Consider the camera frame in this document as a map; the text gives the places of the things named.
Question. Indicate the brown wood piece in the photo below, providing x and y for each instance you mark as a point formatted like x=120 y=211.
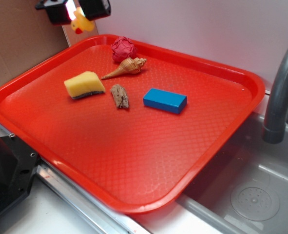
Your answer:
x=120 y=96

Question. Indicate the yellow sponge with grey pad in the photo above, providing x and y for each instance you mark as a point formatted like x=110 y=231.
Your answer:
x=84 y=84

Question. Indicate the grey plastic sink basin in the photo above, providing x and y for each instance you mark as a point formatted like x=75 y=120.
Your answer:
x=244 y=187

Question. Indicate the blue rectangular block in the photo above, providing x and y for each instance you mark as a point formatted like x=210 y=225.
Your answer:
x=165 y=100

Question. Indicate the grey sink faucet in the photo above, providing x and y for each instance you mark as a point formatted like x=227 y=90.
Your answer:
x=276 y=116

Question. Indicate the red crumpled paper ball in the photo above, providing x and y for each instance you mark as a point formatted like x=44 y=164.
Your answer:
x=123 y=48

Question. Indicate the tan spiral seashell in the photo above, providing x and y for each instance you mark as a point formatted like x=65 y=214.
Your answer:
x=127 y=66

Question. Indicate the brown cardboard panel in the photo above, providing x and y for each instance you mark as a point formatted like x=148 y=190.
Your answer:
x=28 y=38

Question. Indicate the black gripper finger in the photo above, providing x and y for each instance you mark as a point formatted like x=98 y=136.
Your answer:
x=95 y=9
x=56 y=10

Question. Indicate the yellow rubber duck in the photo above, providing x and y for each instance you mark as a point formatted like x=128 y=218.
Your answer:
x=80 y=23

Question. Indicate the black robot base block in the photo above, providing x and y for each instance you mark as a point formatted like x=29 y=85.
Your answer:
x=18 y=165

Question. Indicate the red plastic tray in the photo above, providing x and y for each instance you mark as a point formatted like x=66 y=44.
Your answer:
x=138 y=159

